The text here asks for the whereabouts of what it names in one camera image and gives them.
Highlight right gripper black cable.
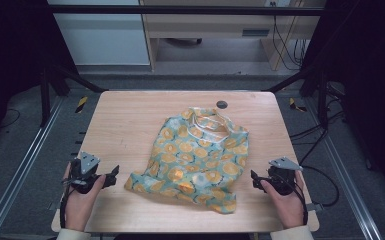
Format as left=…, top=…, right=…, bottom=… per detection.
left=288, top=179, right=310, bottom=226

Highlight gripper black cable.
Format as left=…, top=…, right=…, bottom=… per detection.
left=59, top=178, right=75, bottom=230
left=288, top=179, right=310, bottom=226

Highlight black floor cable loop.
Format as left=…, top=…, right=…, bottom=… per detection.
left=300, top=164, right=341, bottom=208

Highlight aluminium floor rail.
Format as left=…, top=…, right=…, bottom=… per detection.
left=0, top=96, right=65, bottom=240
left=303, top=96, right=384, bottom=240

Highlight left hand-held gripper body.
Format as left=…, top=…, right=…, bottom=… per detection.
left=69, top=151, right=107, bottom=195

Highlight person's left hand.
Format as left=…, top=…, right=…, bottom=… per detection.
left=62, top=162, right=107, bottom=233

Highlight hanging black desk cables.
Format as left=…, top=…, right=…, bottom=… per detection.
left=271, top=1, right=311, bottom=72

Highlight person's right hand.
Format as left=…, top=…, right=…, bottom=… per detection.
left=259, top=170, right=306, bottom=231

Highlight yellow black tape strip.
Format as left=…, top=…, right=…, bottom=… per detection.
left=287, top=97, right=308, bottom=113
left=75, top=95, right=90, bottom=115

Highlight light wooden desk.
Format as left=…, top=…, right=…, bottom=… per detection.
left=139, top=0, right=322, bottom=73

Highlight black horizontal frame bar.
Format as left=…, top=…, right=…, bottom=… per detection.
left=46, top=4, right=326, bottom=17

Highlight lemon print fabric bag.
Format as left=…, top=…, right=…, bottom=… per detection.
left=123, top=106, right=250, bottom=215

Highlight black metal stand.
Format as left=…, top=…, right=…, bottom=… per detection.
left=39, top=63, right=109, bottom=128
left=265, top=65, right=330, bottom=130

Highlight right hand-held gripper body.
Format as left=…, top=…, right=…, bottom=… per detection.
left=262, top=156, right=304, bottom=196

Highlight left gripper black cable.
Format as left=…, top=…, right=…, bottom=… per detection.
left=59, top=178, right=75, bottom=230

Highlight black floor cables bundle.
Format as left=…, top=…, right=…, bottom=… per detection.
left=289, top=109, right=345, bottom=166

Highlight white cabinet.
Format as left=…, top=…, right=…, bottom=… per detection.
left=53, top=13, right=152, bottom=67

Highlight grey table edge bracket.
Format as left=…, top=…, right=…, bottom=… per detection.
left=305, top=202, right=324, bottom=213
left=47, top=199, right=62, bottom=212

